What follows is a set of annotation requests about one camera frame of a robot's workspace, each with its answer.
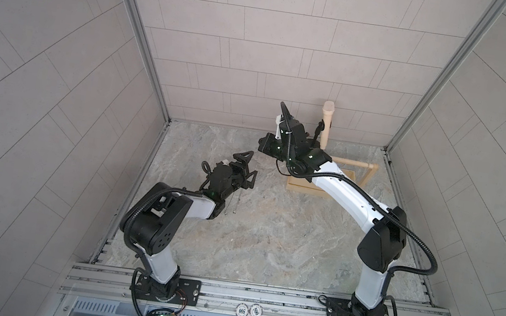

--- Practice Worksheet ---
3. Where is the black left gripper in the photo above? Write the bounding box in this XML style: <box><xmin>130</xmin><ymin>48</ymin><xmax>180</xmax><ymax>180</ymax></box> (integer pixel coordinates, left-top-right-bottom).
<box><xmin>217</xmin><ymin>149</ymin><xmax>260</xmax><ymax>207</ymax></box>

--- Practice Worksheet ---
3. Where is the thin chain necklace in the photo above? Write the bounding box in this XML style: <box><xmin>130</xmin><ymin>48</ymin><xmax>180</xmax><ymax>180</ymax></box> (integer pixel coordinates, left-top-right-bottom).
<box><xmin>223</xmin><ymin>187</ymin><xmax>244</xmax><ymax>218</ymax></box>

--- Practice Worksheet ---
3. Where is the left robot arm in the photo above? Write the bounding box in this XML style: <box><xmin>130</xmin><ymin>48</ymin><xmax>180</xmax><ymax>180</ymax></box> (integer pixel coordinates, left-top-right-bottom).
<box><xmin>119</xmin><ymin>151</ymin><xmax>257</xmax><ymax>301</ymax></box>

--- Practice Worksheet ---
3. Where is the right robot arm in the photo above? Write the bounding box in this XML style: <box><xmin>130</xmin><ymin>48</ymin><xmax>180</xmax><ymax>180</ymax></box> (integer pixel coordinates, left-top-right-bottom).
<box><xmin>258</xmin><ymin>102</ymin><xmax>406</xmax><ymax>316</ymax></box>

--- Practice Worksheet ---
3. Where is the wooden jewelry display stand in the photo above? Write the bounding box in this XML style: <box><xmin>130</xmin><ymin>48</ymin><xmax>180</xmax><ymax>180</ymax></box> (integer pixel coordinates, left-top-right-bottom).
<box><xmin>285</xmin><ymin>157</ymin><xmax>379</xmax><ymax>199</ymax></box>

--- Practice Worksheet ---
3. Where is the beige microphone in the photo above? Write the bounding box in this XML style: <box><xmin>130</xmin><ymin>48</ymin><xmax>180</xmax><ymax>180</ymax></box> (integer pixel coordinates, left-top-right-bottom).
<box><xmin>320</xmin><ymin>101</ymin><xmax>336</xmax><ymax>150</ymax></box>

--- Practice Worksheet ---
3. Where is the aluminium corner profile left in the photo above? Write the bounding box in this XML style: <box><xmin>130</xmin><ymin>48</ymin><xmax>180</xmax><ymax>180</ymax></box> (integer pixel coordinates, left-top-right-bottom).
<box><xmin>123</xmin><ymin>0</ymin><xmax>171</xmax><ymax>125</ymax></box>

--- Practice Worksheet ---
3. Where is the aluminium corner profile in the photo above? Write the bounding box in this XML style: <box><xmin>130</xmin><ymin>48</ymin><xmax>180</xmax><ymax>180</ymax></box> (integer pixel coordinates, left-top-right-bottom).
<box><xmin>384</xmin><ymin>0</ymin><xmax>506</xmax><ymax>154</ymax></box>
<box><xmin>123</xmin><ymin>0</ymin><xmax>171</xmax><ymax>125</ymax></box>

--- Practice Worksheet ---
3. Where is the aluminium corner profile right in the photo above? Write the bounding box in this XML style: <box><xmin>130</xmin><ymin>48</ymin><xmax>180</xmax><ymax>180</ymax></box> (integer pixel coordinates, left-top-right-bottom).
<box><xmin>384</xmin><ymin>0</ymin><xmax>506</xmax><ymax>154</ymax></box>

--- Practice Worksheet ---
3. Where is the left poker chip on rail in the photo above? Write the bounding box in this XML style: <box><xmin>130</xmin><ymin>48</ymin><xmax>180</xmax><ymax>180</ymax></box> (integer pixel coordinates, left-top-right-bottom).
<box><xmin>235</xmin><ymin>303</ymin><xmax>249</xmax><ymax>316</ymax></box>

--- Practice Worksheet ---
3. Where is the poker chip on rail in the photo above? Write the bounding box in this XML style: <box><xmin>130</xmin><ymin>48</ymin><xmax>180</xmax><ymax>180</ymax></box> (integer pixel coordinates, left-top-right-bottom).
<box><xmin>249</xmin><ymin>304</ymin><xmax>263</xmax><ymax>316</ymax></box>
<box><xmin>235</xmin><ymin>303</ymin><xmax>249</xmax><ymax>316</ymax></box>

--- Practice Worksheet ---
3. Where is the right poker chip on rail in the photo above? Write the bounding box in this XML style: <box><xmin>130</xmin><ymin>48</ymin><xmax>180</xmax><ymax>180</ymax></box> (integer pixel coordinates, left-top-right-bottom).
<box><xmin>249</xmin><ymin>304</ymin><xmax>263</xmax><ymax>316</ymax></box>

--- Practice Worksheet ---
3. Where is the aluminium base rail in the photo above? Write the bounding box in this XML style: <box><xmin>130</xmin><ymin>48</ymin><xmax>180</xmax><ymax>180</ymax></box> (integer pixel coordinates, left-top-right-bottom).
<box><xmin>60</xmin><ymin>263</ymin><xmax>451</xmax><ymax>316</ymax></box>

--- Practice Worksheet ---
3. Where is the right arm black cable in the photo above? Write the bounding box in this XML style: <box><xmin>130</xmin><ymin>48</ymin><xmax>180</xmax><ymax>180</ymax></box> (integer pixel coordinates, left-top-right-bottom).
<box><xmin>254</xmin><ymin>127</ymin><xmax>455</xmax><ymax>316</ymax></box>

